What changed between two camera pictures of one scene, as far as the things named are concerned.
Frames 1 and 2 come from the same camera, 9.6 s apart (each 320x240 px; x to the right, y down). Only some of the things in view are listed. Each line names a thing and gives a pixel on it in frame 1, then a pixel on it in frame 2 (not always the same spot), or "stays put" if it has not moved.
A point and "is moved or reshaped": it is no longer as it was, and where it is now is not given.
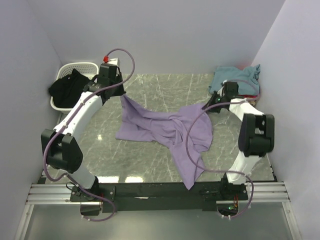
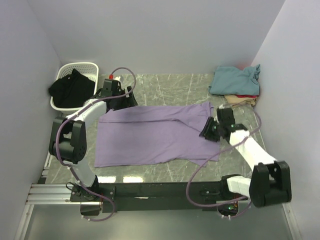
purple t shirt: [140, 125] is moved or reshaped
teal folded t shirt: [247, 79] stays put
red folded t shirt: [249, 96] stays put
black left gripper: [120, 91] -> [128, 102]
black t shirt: [65, 89] stays put
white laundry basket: [89, 69] stays put
